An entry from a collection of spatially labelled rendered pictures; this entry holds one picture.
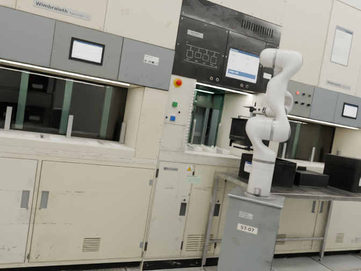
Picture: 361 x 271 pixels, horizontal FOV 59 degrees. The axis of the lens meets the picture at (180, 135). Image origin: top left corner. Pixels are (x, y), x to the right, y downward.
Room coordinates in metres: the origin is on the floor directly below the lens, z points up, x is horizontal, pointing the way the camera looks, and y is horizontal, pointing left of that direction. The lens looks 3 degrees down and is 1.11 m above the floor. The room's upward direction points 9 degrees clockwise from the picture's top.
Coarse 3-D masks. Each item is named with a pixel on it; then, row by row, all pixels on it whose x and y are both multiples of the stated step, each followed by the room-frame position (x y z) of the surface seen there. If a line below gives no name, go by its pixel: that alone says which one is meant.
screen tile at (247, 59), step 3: (246, 57) 2.45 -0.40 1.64; (249, 57) 2.46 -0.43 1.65; (246, 60) 2.45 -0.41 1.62; (249, 60) 2.46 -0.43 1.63; (252, 60) 2.48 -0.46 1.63; (252, 63) 2.48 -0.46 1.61; (255, 63) 2.49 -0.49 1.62; (246, 66) 2.46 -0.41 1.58; (249, 66) 2.47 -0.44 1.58; (255, 66) 2.49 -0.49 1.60; (243, 69) 2.45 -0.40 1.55; (246, 69) 2.46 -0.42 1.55; (249, 69) 2.47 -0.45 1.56; (252, 69) 2.48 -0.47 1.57; (255, 69) 2.49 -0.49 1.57; (252, 72) 2.48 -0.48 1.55; (255, 72) 2.50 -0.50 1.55
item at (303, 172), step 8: (296, 168) 2.49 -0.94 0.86; (304, 168) 2.43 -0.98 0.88; (296, 176) 2.28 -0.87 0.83; (304, 176) 2.25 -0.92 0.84; (312, 176) 2.28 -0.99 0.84; (320, 176) 2.32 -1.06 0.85; (328, 176) 2.35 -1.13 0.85; (296, 184) 2.26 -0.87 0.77; (304, 184) 2.26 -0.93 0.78; (312, 184) 2.29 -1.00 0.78; (320, 184) 2.32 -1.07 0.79
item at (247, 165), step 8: (248, 160) 2.21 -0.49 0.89; (280, 160) 2.30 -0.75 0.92; (240, 168) 2.28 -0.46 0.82; (248, 168) 2.19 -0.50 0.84; (280, 168) 2.10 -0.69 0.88; (288, 168) 2.13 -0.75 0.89; (240, 176) 2.26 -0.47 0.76; (248, 176) 2.18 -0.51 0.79; (272, 176) 2.08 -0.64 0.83; (280, 176) 2.10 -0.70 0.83; (288, 176) 2.13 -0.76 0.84; (272, 184) 2.08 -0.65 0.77; (280, 184) 2.11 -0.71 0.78; (288, 184) 2.14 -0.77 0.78
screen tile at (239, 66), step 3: (231, 54) 2.39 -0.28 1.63; (234, 54) 2.40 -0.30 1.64; (237, 54) 2.42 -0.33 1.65; (231, 57) 2.39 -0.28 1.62; (234, 57) 2.41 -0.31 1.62; (237, 57) 2.42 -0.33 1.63; (240, 57) 2.43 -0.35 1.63; (243, 57) 2.44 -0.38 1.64; (240, 60) 2.43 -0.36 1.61; (243, 60) 2.44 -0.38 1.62; (231, 63) 2.40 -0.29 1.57; (234, 63) 2.41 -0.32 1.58; (237, 63) 2.42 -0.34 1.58; (240, 63) 2.43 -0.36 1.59; (228, 66) 2.39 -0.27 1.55; (231, 66) 2.40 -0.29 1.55; (234, 66) 2.41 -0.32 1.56; (237, 66) 2.42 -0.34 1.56; (240, 66) 2.43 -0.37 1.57; (240, 69) 2.44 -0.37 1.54
